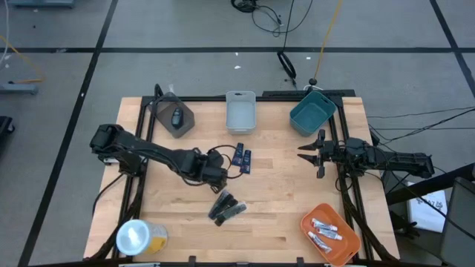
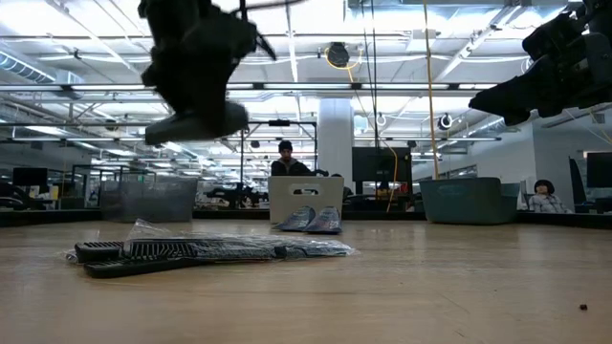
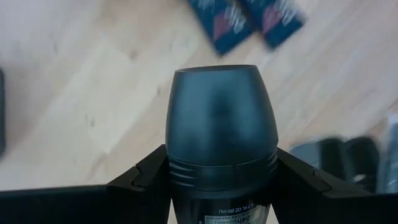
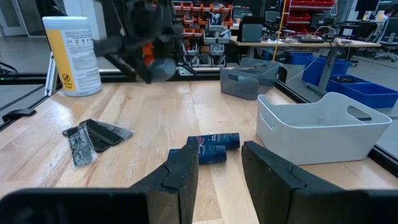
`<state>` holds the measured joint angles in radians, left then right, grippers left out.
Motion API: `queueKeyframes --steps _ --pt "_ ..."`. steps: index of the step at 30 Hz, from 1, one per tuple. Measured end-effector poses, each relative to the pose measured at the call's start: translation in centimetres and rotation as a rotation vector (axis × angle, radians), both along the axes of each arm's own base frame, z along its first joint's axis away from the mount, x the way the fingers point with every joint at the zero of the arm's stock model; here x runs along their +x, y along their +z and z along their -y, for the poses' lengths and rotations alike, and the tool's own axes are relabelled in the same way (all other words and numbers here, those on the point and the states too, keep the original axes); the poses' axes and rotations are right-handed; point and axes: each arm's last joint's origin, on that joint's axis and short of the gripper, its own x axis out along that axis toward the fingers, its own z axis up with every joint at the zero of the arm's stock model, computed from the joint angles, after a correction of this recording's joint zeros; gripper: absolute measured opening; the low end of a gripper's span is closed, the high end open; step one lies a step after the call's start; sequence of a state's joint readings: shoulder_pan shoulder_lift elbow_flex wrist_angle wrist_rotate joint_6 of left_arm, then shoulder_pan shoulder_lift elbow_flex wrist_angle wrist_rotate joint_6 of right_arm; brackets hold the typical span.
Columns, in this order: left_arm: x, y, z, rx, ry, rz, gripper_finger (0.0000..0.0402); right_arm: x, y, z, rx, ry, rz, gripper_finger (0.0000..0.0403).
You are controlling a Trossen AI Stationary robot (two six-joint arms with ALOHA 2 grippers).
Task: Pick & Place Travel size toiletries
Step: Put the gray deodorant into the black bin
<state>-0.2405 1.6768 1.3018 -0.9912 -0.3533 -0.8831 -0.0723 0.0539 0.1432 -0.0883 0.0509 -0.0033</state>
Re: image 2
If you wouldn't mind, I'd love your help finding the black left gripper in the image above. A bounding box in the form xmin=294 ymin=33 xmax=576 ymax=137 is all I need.
xmin=138 ymin=0 xmax=262 ymax=121

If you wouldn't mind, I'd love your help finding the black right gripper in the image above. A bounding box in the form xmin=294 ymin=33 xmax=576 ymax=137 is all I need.
xmin=468 ymin=9 xmax=612 ymax=128

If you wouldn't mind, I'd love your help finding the dark grey oval razor case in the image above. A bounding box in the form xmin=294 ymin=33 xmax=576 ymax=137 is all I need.
xmin=144 ymin=101 xmax=251 ymax=147

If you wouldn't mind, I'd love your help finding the black comb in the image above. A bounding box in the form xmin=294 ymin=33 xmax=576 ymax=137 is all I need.
xmin=122 ymin=218 xmax=288 ymax=262
xmin=74 ymin=240 xmax=126 ymax=265
xmin=83 ymin=238 xmax=358 ymax=280

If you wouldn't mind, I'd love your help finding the dark blue toiletry sachet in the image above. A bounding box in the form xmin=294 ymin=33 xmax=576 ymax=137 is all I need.
xmin=303 ymin=205 xmax=343 ymax=235
xmin=273 ymin=204 xmax=317 ymax=233

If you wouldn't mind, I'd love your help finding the black monitor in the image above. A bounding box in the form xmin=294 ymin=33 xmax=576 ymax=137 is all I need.
xmin=585 ymin=151 xmax=612 ymax=188
xmin=352 ymin=146 xmax=413 ymax=183

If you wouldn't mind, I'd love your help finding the person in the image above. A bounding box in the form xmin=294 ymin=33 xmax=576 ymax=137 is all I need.
xmin=528 ymin=179 xmax=574 ymax=215
xmin=270 ymin=140 xmax=331 ymax=178

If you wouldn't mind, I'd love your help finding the teal plastic bin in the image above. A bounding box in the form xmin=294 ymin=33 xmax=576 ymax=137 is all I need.
xmin=419 ymin=176 xmax=521 ymax=226

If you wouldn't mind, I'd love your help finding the dark translucent plastic bin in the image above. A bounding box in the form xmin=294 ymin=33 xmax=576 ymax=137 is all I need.
xmin=98 ymin=176 xmax=199 ymax=224

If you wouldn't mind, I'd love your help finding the light grey plastic bin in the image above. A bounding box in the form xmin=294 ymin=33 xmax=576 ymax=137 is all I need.
xmin=267 ymin=175 xmax=345 ymax=225

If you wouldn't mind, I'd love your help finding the white square pillar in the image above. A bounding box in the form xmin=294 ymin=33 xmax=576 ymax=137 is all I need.
xmin=317 ymin=97 xmax=356 ymax=190

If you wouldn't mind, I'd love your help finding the black hanging cable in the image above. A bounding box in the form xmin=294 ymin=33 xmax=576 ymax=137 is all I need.
xmin=370 ymin=0 xmax=380 ymax=149

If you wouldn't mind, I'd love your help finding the black ceiling cable reel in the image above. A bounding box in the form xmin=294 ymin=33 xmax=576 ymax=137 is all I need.
xmin=327 ymin=41 xmax=351 ymax=68

